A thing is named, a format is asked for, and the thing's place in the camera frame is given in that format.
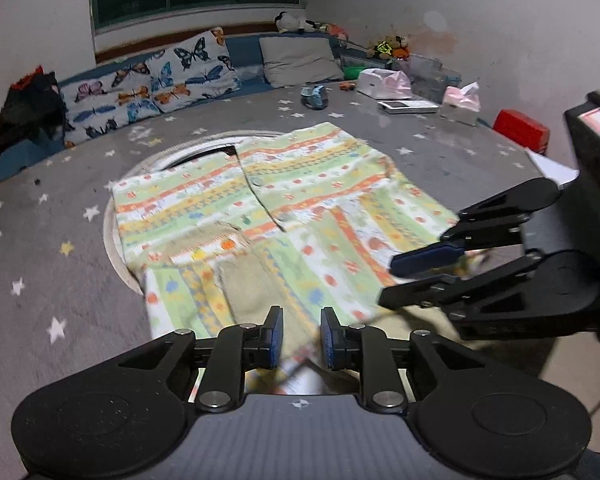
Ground yellow and orange plush toys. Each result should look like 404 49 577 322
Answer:
366 35 412 62

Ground white paper sheet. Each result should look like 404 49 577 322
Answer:
524 148 581 184

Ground green plastic container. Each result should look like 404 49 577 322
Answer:
340 54 382 81

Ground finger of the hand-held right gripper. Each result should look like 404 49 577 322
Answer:
377 249 600 332
390 177 562 277

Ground clear plastic storage box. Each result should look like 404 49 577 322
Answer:
390 53 464 99

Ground pile of dark clothes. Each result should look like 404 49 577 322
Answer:
0 65 69 145

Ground black and white plush toy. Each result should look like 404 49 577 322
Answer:
274 11 317 35

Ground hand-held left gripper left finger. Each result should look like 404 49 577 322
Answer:
118 305 285 414

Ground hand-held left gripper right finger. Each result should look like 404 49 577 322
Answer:
320 306 487 414

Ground pink tissue pack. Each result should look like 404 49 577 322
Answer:
439 81 482 126

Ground white box with pink bag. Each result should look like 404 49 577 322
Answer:
356 67 414 100

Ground butterfly print pillow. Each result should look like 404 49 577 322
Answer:
144 30 242 114
60 57 163 149

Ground blue toy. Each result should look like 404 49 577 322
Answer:
300 84 330 110

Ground green striped patterned shirt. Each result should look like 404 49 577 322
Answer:
111 122 462 363

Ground flat white device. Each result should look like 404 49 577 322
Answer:
377 99 440 115

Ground grey pillow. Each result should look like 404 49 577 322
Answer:
257 36 346 89

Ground red box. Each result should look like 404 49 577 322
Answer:
493 109 551 157

